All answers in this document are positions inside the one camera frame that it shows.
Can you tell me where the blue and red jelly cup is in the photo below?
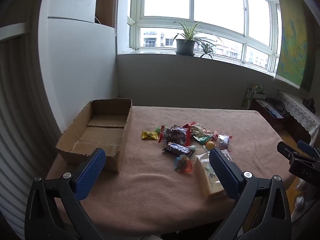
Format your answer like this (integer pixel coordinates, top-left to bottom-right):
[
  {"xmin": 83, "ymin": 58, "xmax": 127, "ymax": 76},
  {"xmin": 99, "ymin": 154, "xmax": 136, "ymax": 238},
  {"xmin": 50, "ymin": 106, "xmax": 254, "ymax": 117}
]
[{"xmin": 174, "ymin": 154, "xmax": 194, "ymax": 174}]

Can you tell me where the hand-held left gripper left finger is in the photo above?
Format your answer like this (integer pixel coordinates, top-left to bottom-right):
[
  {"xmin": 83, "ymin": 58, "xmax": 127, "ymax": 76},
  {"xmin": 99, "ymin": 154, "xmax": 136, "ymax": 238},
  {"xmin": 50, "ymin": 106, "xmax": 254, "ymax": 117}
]
[{"xmin": 24, "ymin": 148, "xmax": 108, "ymax": 240}]

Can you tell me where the white lace cloth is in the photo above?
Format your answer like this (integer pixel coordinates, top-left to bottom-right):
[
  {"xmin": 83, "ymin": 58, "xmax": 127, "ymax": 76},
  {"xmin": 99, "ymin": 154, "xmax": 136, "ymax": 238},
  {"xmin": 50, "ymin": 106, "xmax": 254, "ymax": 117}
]
[{"xmin": 279, "ymin": 90, "xmax": 320, "ymax": 138}]

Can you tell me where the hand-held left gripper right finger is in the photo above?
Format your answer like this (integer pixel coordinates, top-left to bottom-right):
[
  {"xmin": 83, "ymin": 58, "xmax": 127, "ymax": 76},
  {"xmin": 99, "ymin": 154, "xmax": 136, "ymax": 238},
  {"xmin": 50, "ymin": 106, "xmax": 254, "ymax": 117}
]
[{"xmin": 209, "ymin": 147, "xmax": 293, "ymax": 240}]

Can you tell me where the potted spider plant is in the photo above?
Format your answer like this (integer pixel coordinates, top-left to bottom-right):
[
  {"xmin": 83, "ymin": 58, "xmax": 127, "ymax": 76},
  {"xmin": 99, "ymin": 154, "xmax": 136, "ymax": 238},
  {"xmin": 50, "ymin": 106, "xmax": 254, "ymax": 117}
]
[{"xmin": 172, "ymin": 19, "xmax": 224, "ymax": 60}]

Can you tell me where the white framed window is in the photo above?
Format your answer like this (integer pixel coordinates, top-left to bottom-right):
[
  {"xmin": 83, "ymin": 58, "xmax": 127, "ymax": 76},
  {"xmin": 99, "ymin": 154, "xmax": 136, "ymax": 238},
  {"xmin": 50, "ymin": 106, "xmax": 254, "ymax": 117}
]
[{"xmin": 127, "ymin": 0, "xmax": 283, "ymax": 77}]

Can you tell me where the red and white snack bag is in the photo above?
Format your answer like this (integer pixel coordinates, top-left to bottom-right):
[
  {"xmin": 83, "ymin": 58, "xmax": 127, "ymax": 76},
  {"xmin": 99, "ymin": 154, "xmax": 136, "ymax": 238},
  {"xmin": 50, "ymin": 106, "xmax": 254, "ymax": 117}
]
[{"xmin": 182, "ymin": 122, "xmax": 218, "ymax": 145}]

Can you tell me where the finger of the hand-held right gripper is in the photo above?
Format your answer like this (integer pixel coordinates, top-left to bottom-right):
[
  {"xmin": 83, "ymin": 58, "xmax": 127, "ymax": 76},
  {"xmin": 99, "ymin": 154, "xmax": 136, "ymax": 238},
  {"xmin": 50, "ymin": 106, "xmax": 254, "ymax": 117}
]
[
  {"xmin": 277, "ymin": 141, "xmax": 305, "ymax": 165},
  {"xmin": 297, "ymin": 140, "xmax": 320, "ymax": 159}
]

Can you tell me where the dark figurine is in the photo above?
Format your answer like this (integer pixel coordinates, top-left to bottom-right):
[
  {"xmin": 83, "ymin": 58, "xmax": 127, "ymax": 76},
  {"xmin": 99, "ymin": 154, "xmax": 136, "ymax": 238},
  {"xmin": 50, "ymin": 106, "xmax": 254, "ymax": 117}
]
[{"xmin": 302, "ymin": 97, "xmax": 317, "ymax": 113}]

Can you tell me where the white refrigerator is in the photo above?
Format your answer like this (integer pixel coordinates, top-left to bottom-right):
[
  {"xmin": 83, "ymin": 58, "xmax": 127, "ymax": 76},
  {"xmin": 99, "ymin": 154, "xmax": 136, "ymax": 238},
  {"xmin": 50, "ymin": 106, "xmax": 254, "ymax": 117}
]
[{"xmin": 37, "ymin": 0, "xmax": 118, "ymax": 133}]

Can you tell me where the clear red-edged candy packet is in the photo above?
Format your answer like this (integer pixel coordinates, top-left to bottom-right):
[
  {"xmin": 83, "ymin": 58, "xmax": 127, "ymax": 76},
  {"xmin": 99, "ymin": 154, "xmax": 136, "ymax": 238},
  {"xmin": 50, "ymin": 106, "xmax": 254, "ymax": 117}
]
[{"xmin": 159, "ymin": 125, "xmax": 191, "ymax": 147}]

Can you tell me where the dark wooden cabinet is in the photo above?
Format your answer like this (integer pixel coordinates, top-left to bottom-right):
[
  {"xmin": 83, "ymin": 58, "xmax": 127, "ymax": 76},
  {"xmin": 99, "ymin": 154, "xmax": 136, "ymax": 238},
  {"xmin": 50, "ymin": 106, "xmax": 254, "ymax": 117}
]
[{"xmin": 251, "ymin": 99, "xmax": 312, "ymax": 144}]

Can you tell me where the cardboard box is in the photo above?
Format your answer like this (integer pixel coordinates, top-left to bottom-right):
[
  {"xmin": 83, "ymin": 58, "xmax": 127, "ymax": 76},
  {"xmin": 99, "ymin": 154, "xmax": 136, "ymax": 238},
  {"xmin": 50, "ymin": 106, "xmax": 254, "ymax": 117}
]
[{"xmin": 55, "ymin": 98, "xmax": 133, "ymax": 172}]

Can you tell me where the wooden shelf unit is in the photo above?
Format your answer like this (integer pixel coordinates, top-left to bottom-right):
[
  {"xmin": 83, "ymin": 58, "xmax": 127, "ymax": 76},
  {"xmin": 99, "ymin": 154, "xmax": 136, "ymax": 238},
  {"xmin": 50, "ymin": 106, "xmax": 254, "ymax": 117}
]
[{"xmin": 96, "ymin": 0, "xmax": 118, "ymax": 28}]

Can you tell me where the dark brown chocolate bar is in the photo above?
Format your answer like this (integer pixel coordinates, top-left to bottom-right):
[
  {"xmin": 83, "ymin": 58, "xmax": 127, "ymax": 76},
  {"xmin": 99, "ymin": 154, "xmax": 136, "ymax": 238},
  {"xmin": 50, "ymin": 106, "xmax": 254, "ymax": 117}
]
[{"xmin": 162, "ymin": 142, "xmax": 196, "ymax": 157}]

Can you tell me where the yellow green wall hanging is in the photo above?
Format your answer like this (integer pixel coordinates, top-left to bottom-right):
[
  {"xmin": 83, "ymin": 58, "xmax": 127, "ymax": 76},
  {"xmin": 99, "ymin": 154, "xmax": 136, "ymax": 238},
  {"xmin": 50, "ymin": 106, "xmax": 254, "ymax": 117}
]
[{"xmin": 273, "ymin": 0, "xmax": 313, "ymax": 91}]

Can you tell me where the clear cracker packet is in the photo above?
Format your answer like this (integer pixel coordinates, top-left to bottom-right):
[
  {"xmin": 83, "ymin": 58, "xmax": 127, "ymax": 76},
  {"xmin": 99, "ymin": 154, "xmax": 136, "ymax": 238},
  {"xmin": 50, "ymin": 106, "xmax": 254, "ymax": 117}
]
[{"xmin": 195, "ymin": 150, "xmax": 233, "ymax": 198}]

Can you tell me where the small clear candy packet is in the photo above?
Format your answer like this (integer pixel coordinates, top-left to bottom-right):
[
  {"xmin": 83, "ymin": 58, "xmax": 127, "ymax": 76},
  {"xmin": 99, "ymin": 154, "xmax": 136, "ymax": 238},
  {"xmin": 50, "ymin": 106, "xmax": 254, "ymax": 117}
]
[{"xmin": 214, "ymin": 134, "xmax": 232, "ymax": 151}]

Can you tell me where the green printed bag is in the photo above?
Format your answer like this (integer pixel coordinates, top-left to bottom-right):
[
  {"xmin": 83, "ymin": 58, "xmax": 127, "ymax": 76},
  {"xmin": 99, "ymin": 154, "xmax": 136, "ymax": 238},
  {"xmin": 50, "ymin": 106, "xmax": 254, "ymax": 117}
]
[{"xmin": 241, "ymin": 84, "xmax": 267, "ymax": 110}]

